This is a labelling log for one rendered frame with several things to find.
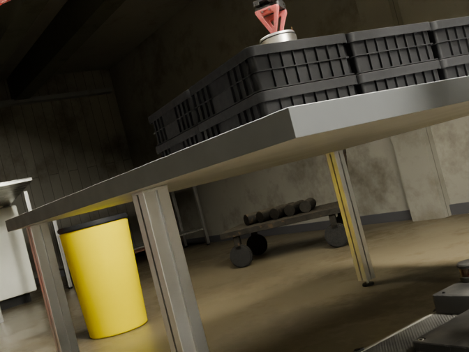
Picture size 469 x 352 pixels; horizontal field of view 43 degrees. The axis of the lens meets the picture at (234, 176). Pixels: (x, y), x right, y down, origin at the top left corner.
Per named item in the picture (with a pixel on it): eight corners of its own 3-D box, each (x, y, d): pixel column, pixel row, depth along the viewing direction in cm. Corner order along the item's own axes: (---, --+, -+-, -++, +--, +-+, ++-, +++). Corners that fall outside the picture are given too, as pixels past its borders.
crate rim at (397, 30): (434, 29, 165) (432, 21, 165) (350, 41, 152) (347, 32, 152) (347, 70, 201) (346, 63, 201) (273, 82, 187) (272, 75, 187)
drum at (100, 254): (137, 316, 360) (112, 216, 360) (165, 319, 327) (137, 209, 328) (75, 338, 338) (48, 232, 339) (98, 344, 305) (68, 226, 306)
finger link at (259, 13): (260, 38, 162) (252, 5, 163) (269, 42, 169) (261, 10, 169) (283, 28, 160) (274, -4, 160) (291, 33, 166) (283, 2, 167)
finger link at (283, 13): (263, 39, 164) (255, 7, 165) (271, 43, 171) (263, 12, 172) (285, 31, 162) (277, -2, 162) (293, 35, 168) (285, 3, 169)
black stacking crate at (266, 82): (359, 77, 152) (347, 35, 152) (260, 96, 138) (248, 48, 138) (281, 112, 187) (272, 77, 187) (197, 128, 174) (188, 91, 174)
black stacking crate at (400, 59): (442, 62, 165) (431, 23, 165) (359, 77, 152) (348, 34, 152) (354, 97, 200) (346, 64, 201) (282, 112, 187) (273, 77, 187)
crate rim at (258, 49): (350, 41, 152) (347, 32, 152) (250, 56, 138) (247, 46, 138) (273, 82, 187) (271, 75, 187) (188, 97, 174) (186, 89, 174)
